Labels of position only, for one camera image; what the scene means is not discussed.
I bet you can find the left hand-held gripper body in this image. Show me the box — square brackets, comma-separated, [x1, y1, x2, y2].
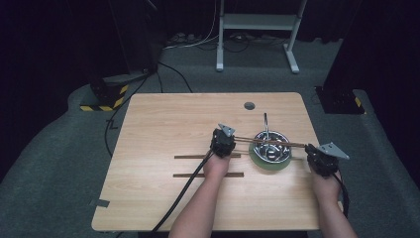
[209, 123, 237, 159]

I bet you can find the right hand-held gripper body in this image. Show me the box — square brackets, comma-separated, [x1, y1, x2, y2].
[306, 142, 351, 178]

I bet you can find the shiny steel bowl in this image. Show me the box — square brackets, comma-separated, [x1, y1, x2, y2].
[253, 130, 293, 165]

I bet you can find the person's left hand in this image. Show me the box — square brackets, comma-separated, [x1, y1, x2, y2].
[201, 152, 232, 181]

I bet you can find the person's right hand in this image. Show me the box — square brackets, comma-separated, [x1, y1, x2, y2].
[308, 165, 343, 204]

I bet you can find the green round plate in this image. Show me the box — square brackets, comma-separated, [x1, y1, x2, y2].
[248, 137, 293, 173]

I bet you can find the steel spoon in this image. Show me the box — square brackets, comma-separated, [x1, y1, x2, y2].
[262, 112, 280, 160]

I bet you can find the power strip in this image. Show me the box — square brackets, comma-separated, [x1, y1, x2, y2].
[165, 32, 200, 47]

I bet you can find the yellow black striped stand base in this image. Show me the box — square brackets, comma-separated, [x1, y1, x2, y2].
[79, 77, 131, 113]

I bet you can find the white metal stand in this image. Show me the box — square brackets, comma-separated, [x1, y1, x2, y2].
[215, 0, 309, 74]

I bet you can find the grey tape piece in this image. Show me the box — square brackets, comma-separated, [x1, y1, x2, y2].
[88, 198, 111, 208]

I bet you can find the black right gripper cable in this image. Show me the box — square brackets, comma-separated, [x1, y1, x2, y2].
[331, 172, 351, 220]

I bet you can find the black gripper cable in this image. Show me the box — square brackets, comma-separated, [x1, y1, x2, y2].
[331, 172, 351, 220]
[151, 149, 215, 233]

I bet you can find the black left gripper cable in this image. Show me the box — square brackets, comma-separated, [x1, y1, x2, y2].
[151, 149, 215, 233]

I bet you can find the white floor cable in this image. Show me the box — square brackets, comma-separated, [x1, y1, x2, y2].
[162, 0, 220, 52]

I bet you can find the black floor cable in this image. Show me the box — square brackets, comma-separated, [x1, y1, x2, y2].
[104, 60, 193, 157]

